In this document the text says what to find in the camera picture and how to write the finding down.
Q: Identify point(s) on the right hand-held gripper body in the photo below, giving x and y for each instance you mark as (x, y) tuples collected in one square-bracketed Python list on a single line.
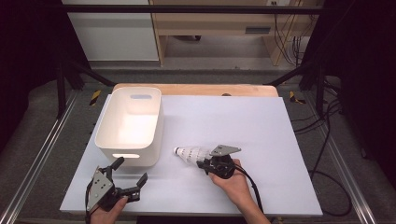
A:
[(222, 166)]

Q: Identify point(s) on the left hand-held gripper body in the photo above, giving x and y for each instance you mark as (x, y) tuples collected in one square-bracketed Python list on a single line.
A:
[(99, 188)]

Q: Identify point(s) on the white plastic bin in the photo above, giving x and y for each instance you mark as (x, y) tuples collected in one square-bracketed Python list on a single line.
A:
[(124, 127)]

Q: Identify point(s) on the person's right hand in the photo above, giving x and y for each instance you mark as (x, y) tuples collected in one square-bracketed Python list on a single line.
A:
[(233, 186)]

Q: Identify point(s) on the person's left hand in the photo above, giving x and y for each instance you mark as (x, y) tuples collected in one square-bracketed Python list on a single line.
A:
[(104, 217)]

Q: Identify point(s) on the white foam board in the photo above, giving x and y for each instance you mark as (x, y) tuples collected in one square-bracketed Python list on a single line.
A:
[(264, 130)]

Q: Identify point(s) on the yellow black tape strip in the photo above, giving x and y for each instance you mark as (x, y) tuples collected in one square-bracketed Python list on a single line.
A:
[(292, 97), (95, 97)]

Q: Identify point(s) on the wooden table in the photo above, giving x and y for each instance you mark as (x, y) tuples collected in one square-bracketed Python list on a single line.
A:
[(202, 89)]

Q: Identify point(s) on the white cabinet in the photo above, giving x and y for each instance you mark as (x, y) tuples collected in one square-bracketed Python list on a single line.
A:
[(115, 37)]

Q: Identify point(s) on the light wooden desk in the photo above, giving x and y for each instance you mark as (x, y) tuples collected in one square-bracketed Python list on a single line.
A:
[(211, 23)]

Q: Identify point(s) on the black curtain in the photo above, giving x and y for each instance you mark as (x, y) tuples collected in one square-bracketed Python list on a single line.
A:
[(367, 62), (28, 46)]

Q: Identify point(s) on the aluminium floor rail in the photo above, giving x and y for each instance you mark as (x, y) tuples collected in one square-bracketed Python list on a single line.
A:
[(40, 155), (345, 174)]

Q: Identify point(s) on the black frame post with brace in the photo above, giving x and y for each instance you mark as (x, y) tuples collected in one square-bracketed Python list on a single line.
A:
[(320, 90), (61, 90)]

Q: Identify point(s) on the black horizontal frame bar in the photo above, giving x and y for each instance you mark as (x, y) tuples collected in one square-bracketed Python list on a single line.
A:
[(186, 9)]

